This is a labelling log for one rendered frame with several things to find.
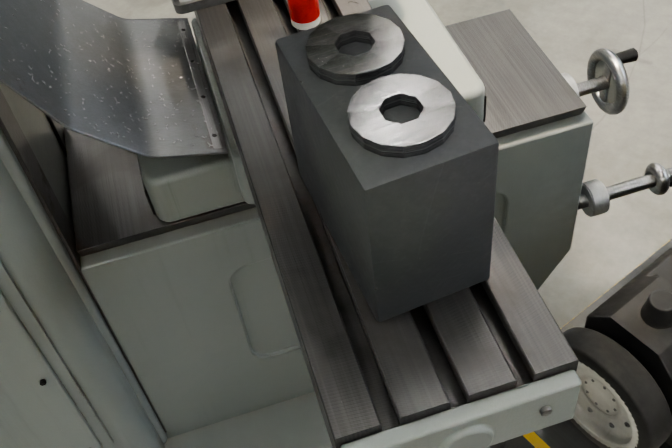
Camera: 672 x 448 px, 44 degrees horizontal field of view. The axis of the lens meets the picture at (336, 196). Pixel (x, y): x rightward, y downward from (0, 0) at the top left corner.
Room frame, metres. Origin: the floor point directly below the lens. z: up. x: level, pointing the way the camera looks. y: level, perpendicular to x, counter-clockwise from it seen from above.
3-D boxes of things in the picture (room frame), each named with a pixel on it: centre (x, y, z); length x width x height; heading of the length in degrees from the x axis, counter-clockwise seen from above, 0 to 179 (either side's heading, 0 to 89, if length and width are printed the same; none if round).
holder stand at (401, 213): (0.56, -0.05, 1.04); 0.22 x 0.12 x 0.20; 16
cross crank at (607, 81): (1.05, -0.46, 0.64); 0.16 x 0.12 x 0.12; 101
